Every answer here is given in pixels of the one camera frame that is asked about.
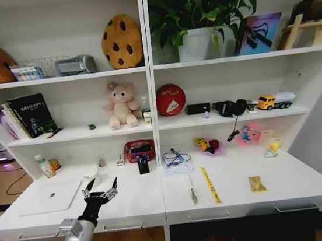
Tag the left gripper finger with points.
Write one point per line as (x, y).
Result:
(90, 186)
(114, 188)

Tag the white floor robot base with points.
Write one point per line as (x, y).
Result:
(2, 153)

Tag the white cup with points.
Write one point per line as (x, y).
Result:
(95, 175)

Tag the small white gadget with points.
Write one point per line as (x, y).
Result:
(101, 162)

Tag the white stapler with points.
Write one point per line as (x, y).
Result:
(120, 160)

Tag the black pen holder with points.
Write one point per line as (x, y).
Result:
(143, 166)

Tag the red plastic basket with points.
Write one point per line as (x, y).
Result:
(133, 156)

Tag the small yellow can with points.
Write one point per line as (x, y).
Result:
(55, 164)

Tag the silver laptop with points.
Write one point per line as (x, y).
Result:
(50, 198)

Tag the white bottle green cap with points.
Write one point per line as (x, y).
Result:
(40, 161)

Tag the green toy car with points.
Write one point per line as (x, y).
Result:
(92, 126)

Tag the black yellow pen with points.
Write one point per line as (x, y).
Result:
(54, 132)

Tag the clear bag with papers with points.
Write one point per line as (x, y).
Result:
(178, 168)

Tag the small white yellow box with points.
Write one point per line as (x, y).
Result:
(147, 118)

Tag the utensil in clear sleeve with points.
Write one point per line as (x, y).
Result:
(192, 188)

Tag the pink plush toy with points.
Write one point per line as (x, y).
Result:
(121, 106)

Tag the clear glass bottle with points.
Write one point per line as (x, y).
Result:
(145, 104)

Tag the black book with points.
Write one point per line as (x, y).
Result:
(32, 115)

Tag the yellow ruler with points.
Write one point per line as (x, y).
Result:
(210, 185)

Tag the yellow cartoon snack bag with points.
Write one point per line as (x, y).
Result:
(200, 144)

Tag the white spiral notebook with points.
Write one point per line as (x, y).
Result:
(14, 123)

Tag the red round tin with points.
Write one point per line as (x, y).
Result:
(170, 99)

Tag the purple book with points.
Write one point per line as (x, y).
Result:
(2, 123)

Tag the purple bag red item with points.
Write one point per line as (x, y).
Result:
(215, 146)

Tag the black cylinder speaker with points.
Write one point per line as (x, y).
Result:
(197, 108)

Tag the small purple trinket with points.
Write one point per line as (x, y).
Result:
(206, 115)

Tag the white shelf desk unit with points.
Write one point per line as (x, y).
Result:
(149, 75)

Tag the grey fabric pouch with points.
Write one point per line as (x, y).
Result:
(75, 65)

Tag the colourful marker pack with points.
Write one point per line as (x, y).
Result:
(27, 72)

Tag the golden snack packet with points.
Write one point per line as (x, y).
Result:
(257, 184)

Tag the pink toy figure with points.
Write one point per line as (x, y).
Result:
(249, 134)

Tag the small cookie plush pillow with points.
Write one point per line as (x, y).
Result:
(122, 41)

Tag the silver black stapler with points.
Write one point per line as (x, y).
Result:
(252, 107)

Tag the pale pink box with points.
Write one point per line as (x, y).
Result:
(267, 136)

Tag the white plant pot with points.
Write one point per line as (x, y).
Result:
(196, 45)

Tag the yellow duck toy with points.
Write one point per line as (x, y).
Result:
(274, 147)

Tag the yellow toy truck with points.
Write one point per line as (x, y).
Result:
(273, 101)

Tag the green leafy plant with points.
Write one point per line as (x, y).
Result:
(193, 2)

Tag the purple blue art board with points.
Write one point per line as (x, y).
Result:
(262, 33)

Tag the wooden easel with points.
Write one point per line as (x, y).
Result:
(302, 28)

